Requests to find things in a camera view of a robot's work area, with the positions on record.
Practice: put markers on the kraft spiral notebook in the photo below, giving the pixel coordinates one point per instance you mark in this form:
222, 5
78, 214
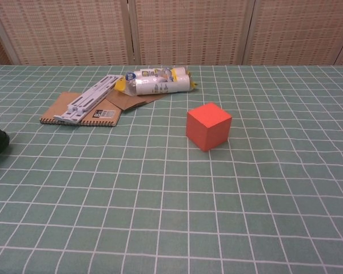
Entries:
103, 115

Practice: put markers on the woven folding screen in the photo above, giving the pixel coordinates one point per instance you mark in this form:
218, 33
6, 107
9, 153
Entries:
188, 31

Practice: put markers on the green grid tablecloth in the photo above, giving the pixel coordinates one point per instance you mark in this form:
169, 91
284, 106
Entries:
171, 199

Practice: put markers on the plastic pack of white rolls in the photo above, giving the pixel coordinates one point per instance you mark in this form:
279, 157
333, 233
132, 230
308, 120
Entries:
157, 82

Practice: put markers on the white plastic rail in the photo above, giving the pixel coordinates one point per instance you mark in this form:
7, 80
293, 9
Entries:
85, 100

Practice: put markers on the orange cube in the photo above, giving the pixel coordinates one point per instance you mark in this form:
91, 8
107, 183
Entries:
207, 128

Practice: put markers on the brown cardboard sheet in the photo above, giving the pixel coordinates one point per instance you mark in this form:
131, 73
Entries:
131, 102

